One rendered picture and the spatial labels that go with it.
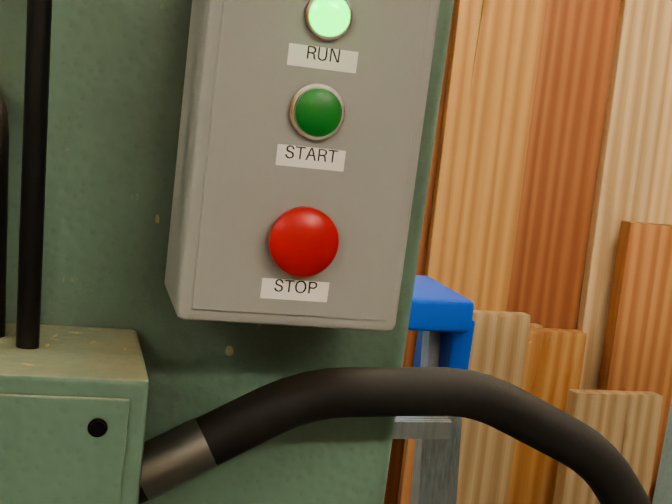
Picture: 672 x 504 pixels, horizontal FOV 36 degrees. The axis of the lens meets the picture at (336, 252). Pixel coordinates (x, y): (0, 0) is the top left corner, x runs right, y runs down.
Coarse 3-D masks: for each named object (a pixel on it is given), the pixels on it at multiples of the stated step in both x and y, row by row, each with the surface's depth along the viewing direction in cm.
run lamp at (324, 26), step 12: (312, 0) 43; (324, 0) 43; (336, 0) 43; (312, 12) 43; (324, 12) 43; (336, 12) 43; (348, 12) 43; (312, 24) 43; (324, 24) 43; (336, 24) 43; (348, 24) 43; (324, 36) 43; (336, 36) 43
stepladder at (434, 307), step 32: (416, 288) 141; (448, 288) 144; (416, 320) 135; (448, 320) 136; (416, 352) 151; (448, 352) 140; (416, 416) 142; (448, 416) 144; (416, 448) 144; (448, 448) 145; (416, 480) 144; (448, 480) 145
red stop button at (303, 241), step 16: (304, 208) 44; (288, 224) 44; (304, 224) 44; (320, 224) 44; (272, 240) 44; (288, 240) 44; (304, 240) 44; (320, 240) 44; (336, 240) 45; (272, 256) 44; (288, 256) 44; (304, 256) 44; (320, 256) 44; (288, 272) 44; (304, 272) 44
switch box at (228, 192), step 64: (192, 0) 47; (256, 0) 43; (384, 0) 44; (192, 64) 46; (256, 64) 43; (384, 64) 44; (192, 128) 44; (256, 128) 44; (384, 128) 45; (192, 192) 44; (256, 192) 44; (320, 192) 45; (384, 192) 46; (192, 256) 44; (256, 256) 45; (384, 256) 46; (256, 320) 45; (320, 320) 46; (384, 320) 47
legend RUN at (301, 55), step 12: (300, 48) 43; (312, 48) 44; (324, 48) 44; (288, 60) 43; (300, 60) 43; (312, 60) 44; (324, 60) 44; (336, 60) 44; (348, 60) 44; (348, 72) 44
